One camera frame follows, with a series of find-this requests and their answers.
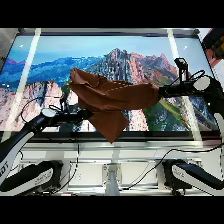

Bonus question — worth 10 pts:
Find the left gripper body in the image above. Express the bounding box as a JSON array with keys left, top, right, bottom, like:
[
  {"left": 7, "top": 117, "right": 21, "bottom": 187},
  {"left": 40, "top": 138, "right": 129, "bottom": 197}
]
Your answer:
[{"left": 70, "top": 109, "right": 95, "bottom": 122}]

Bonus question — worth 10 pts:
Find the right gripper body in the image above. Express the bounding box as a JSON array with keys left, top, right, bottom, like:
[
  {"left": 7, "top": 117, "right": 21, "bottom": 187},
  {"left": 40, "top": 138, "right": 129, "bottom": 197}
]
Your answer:
[{"left": 157, "top": 84, "right": 178, "bottom": 99}]

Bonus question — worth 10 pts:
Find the brown garment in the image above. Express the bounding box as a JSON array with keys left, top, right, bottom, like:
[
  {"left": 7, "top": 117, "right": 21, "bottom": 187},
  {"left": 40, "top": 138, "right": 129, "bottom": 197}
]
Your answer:
[{"left": 68, "top": 67, "right": 162, "bottom": 144}]

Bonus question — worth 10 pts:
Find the heap of clothes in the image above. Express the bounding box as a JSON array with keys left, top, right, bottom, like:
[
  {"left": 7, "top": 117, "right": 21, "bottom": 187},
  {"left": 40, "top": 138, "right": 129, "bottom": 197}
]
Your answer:
[{"left": 201, "top": 28, "right": 224, "bottom": 62}]

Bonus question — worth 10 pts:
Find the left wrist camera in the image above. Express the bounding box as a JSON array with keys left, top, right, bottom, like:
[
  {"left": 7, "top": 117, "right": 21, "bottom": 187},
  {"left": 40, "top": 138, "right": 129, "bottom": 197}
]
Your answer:
[{"left": 59, "top": 85, "right": 71, "bottom": 112}]

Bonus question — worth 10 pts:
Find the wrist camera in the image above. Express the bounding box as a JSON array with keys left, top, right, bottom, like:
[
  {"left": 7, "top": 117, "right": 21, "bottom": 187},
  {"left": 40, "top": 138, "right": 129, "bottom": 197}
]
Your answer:
[
  {"left": 59, "top": 85, "right": 71, "bottom": 112},
  {"left": 173, "top": 57, "right": 190, "bottom": 85}
]

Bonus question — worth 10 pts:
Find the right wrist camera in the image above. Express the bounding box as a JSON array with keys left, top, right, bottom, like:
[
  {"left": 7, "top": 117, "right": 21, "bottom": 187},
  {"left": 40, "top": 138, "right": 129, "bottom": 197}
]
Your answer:
[{"left": 173, "top": 57, "right": 190, "bottom": 85}]

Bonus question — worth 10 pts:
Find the silver frame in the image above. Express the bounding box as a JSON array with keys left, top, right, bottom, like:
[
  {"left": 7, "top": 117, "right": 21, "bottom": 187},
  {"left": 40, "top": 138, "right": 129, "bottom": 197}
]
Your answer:
[{"left": 0, "top": 132, "right": 224, "bottom": 197}]

